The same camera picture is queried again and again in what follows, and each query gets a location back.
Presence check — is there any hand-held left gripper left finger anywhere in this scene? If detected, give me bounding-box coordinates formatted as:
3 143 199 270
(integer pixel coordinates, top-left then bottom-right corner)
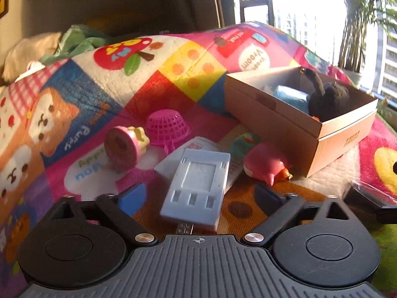
50 183 159 247

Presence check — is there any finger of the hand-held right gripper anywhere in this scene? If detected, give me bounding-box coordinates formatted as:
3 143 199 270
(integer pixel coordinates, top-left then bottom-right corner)
345 188 397 224

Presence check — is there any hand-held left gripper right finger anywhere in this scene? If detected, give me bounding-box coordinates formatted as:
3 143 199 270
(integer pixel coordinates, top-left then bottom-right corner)
243 184 352 249

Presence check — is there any clear zip bag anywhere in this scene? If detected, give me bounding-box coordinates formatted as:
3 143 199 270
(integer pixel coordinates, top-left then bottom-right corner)
347 174 397 204

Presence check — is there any pink squishy toy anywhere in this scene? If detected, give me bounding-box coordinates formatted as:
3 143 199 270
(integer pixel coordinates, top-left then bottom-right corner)
242 143 293 187

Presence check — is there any pink cupcake toy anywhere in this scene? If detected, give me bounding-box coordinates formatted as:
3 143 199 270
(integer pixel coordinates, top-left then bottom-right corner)
103 126 151 172

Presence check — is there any white printed card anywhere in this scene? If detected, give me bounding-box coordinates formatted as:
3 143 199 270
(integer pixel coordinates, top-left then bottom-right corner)
154 136 246 193

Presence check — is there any teal squishy toy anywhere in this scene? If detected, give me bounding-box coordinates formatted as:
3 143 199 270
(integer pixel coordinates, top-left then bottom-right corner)
231 132 263 156

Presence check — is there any pale blue plastic stand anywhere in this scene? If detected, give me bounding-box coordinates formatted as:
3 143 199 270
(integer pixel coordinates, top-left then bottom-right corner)
160 148 232 232

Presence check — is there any pale cardboard box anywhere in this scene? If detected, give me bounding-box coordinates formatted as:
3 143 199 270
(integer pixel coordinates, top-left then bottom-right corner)
223 66 379 179

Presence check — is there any pink plastic basket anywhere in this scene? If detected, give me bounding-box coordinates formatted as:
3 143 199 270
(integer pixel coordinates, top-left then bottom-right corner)
145 109 192 156

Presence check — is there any blue wipes packet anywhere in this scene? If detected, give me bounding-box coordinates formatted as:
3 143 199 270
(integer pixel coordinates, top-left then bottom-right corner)
272 85 311 114

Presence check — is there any black plush toy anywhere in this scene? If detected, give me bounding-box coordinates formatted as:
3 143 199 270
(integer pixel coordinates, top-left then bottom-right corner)
305 68 351 121

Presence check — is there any colourful cartoon play mat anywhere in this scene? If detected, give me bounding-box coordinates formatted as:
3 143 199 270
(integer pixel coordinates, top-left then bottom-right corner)
0 22 397 298

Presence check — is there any green blanket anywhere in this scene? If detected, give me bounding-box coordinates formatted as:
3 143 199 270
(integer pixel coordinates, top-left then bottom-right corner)
40 24 110 66

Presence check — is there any beige pillow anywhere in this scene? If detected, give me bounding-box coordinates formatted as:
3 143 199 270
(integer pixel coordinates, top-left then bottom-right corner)
2 32 63 75

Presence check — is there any palm plant in white pot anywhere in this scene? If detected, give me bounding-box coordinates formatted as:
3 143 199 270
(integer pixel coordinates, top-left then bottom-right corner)
337 0 397 85

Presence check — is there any brown curtain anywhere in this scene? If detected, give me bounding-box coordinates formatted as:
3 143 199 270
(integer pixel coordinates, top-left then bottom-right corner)
211 0 237 29

